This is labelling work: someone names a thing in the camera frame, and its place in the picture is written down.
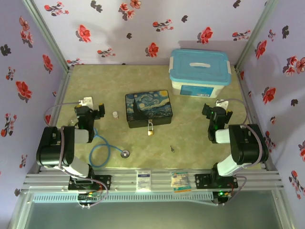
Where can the starry night painted metal box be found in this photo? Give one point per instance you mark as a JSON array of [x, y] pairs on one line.
[[149, 107]]

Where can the small metal key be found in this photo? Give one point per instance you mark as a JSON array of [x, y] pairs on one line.
[[172, 149]]

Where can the small brass padlock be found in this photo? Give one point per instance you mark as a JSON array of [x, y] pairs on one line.
[[151, 131]]

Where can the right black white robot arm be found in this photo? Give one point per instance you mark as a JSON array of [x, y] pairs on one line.
[[247, 145]]

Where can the small white pill bottle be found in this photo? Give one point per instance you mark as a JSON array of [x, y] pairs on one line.
[[115, 115]]

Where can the blue lid plastic storage box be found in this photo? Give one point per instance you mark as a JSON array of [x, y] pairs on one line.
[[199, 69]]

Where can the blue tube stethoscope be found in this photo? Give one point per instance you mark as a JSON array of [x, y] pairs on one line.
[[125, 153]]

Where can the green orange sachet packet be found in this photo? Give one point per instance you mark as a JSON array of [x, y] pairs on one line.
[[181, 181]]

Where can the white sachet packet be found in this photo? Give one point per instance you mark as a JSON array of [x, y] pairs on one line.
[[144, 181]]

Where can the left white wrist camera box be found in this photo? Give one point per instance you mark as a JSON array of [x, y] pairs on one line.
[[86, 101]]

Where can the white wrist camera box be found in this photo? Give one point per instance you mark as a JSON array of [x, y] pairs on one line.
[[222, 103], [86, 101]]

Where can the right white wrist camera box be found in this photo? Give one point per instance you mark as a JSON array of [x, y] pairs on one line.
[[222, 103]]

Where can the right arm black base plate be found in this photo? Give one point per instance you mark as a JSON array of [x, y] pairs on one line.
[[202, 181]]

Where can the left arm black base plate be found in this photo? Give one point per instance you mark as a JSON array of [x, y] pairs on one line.
[[104, 182]]

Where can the aluminium profile frame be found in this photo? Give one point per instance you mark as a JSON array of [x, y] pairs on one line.
[[162, 181]]

